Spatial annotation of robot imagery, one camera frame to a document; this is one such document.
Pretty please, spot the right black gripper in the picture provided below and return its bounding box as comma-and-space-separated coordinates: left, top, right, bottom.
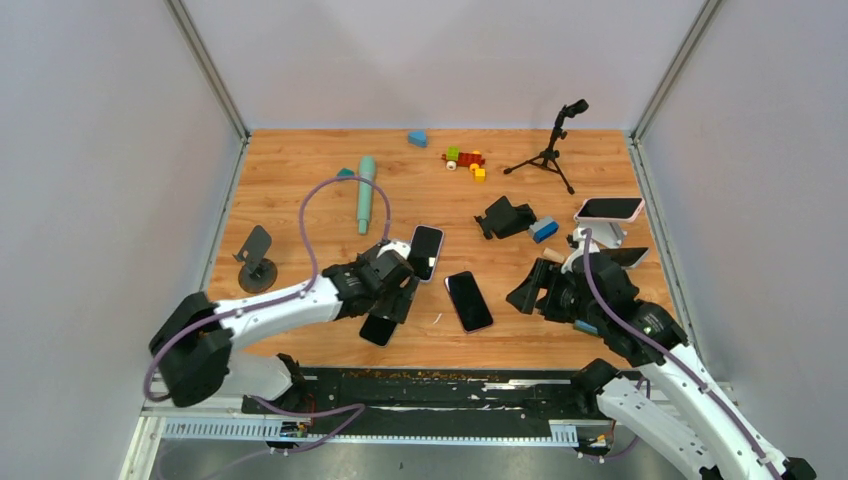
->
505, 257, 602, 328

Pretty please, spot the phone with lavender case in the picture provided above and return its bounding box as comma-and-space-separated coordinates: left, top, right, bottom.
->
408, 224, 445, 283

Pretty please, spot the phone with pink-edged black case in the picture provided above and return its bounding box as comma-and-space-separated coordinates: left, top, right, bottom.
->
445, 271, 494, 334

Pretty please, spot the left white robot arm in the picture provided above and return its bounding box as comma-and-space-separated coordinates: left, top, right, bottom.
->
148, 241, 419, 407

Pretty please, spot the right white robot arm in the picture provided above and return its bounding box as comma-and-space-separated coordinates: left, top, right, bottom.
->
506, 253, 817, 479

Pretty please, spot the black clamp phone holder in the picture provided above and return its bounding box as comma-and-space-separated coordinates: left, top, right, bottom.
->
474, 196, 537, 240

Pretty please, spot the white phone stand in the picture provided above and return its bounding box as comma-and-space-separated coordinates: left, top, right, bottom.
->
574, 221, 627, 249

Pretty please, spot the phone with white edge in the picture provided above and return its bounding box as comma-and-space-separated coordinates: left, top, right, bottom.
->
602, 247, 650, 269

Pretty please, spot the phone with pink case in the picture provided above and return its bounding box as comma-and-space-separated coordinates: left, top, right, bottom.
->
574, 197, 645, 223

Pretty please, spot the black mini tripod stand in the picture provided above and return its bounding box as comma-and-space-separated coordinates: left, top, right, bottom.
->
503, 99, 589, 195

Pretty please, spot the left round grey phone stand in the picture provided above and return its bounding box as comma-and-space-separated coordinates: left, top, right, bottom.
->
233, 225, 278, 294

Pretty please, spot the small wooden cylinder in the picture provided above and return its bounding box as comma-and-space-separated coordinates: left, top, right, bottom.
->
542, 248, 567, 263

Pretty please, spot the blue and grey eraser block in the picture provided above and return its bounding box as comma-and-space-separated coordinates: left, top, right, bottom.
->
528, 216, 559, 244

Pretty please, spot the blue lego brick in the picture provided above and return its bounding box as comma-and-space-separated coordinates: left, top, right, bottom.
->
574, 320, 599, 337

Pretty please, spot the teal toy microphone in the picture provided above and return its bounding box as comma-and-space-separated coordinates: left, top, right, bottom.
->
357, 155, 377, 235

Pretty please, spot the colourful toy brick car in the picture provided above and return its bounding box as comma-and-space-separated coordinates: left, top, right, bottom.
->
441, 146, 486, 172

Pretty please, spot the blue triangular block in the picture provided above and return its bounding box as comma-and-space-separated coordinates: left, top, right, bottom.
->
407, 130, 429, 148

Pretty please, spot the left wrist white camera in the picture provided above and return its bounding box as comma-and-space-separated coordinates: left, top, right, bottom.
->
377, 239, 411, 260

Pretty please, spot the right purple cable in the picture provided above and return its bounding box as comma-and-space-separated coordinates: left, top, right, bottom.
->
579, 228, 783, 480

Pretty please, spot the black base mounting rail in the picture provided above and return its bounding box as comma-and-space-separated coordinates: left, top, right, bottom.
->
142, 360, 664, 446

